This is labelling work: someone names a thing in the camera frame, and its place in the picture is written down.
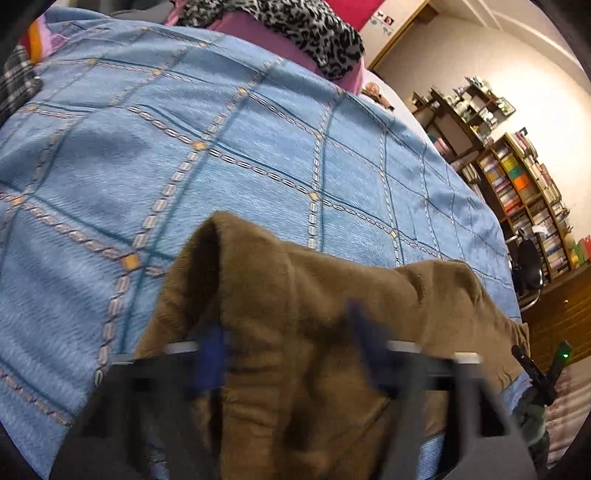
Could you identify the blue checked blanket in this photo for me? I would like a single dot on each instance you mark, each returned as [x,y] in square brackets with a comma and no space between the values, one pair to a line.
[184,138]

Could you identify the orange and purple cloth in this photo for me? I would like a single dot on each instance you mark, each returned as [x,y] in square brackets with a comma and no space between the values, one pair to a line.
[39,41]

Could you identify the person's right hand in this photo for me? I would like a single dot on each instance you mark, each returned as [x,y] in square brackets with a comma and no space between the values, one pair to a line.
[533,422]

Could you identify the leopard print cloth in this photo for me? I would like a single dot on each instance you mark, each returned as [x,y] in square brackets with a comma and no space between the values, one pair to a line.
[300,27]

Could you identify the wooden door frame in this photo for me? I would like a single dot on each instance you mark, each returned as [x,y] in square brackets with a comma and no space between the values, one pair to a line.
[399,34]

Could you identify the green box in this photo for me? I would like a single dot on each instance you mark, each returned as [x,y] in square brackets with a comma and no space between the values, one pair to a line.
[577,256]

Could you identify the red headboard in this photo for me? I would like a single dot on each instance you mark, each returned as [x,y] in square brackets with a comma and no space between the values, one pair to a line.
[355,11]

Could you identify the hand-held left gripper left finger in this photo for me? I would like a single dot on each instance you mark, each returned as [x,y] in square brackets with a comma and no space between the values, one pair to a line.
[210,362]

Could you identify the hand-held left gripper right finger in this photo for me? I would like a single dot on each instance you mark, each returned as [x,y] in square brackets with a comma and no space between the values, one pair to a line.
[369,344]

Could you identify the black office chair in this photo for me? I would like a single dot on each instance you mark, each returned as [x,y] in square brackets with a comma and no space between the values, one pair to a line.
[528,265]

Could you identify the wooden bookshelf with books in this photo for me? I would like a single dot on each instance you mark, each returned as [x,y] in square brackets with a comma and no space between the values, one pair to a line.
[517,184]

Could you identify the wall stickers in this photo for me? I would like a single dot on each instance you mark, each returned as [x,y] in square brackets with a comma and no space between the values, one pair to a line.
[383,23]

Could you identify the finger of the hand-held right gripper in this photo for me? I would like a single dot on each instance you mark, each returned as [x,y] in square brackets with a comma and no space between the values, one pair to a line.
[531,369]

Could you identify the red box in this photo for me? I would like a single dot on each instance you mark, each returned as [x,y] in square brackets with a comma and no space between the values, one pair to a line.
[586,247]

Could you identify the wooden cabinet door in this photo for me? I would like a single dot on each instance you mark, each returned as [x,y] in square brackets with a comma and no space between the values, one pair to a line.
[561,309]

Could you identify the brown fleece pants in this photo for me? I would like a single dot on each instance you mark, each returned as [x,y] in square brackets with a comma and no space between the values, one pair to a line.
[300,300]

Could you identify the dark wooden shelf rack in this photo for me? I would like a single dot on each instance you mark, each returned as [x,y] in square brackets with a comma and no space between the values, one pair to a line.
[461,113]

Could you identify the plaid cloth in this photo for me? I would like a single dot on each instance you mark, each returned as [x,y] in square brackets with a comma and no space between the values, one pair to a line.
[16,83]

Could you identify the pink pillow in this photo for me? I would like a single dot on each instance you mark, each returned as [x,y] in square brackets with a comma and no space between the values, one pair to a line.
[277,50]

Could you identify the small toy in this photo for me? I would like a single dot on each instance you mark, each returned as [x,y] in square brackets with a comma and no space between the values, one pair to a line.
[376,94]

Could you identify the patterned rug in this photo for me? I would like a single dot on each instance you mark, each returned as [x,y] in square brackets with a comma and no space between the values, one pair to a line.
[565,415]

